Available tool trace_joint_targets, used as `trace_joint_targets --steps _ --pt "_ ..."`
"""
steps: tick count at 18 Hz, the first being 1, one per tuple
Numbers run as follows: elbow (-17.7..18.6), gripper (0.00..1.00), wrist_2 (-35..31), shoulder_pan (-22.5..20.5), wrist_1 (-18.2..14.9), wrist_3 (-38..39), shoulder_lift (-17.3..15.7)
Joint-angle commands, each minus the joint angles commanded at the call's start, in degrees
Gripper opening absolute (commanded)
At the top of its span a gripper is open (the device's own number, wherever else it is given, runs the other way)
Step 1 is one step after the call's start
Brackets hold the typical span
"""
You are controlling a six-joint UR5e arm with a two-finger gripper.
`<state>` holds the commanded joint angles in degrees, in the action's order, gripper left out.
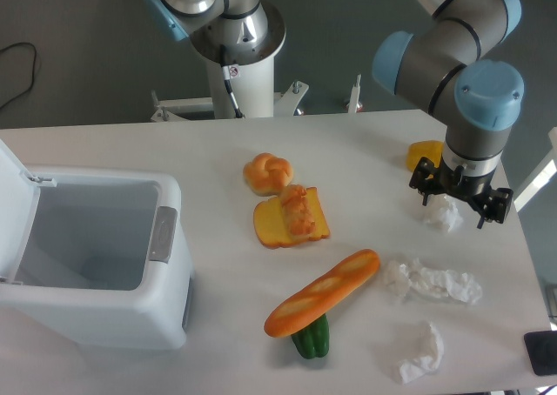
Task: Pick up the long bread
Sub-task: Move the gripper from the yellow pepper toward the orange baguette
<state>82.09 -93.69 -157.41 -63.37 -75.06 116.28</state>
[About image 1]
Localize yellow bread chunk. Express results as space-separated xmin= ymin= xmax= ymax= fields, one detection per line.
xmin=406 ymin=140 xmax=444 ymax=172

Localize braided round bread bun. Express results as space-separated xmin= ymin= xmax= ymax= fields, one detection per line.
xmin=243 ymin=152 xmax=294 ymax=196

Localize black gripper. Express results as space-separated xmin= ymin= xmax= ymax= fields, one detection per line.
xmin=409 ymin=151 xmax=513 ymax=229

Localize white metal frame right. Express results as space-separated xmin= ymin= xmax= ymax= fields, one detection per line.
xmin=514 ymin=127 xmax=556 ymax=211

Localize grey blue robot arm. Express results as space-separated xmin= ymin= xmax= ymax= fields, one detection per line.
xmin=144 ymin=0 xmax=525 ymax=223

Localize black device at edge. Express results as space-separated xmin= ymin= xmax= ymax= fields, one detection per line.
xmin=523 ymin=331 xmax=557 ymax=376

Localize crumpled white tissue near gripper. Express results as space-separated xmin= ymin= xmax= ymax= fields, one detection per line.
xmin=423 ymin=194 xmax=463 ymax=233

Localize long orange baguette bread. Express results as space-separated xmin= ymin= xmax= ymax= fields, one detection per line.
xmin=264 ymin=249 xmax=381 ymax=338

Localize small crusty bread roll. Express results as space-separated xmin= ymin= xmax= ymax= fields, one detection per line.
xmin=278 ymin=184 xmax=318 ymax=244

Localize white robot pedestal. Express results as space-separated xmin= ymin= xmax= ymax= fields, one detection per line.
xmin=149 ymin=1 xmax=311 ymax=123

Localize black pedestal cable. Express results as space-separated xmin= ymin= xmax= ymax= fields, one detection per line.
xmin=219 ymin=44 xmax=245 ymax=119

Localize white bin lid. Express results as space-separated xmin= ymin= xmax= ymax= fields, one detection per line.
xmin=1 ymin=141 xmax=57 ymax=283

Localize large crumpled white tissue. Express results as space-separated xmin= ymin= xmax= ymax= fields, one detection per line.
xmin=382 ymin=258 xmax=483 ymax=305

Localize white trash bin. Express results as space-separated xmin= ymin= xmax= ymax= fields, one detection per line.
xmin=1 ymin=168 xmax=193 ymax=350

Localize yellow toast slice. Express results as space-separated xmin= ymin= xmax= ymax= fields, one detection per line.
xmin=253 ymin=187 xmax=331 ymax=249

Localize green bell pepper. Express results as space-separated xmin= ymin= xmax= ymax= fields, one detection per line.
xmin=291 ymin=314 xmax=330 ymax=359

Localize crumpled white tissue front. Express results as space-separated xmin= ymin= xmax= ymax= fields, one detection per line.
xmin=395 ymin=322 xmax=445 ymax=385

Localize black floor cable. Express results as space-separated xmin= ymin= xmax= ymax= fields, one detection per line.
xmin=0 ymin=42 xmax=41 ymax=109

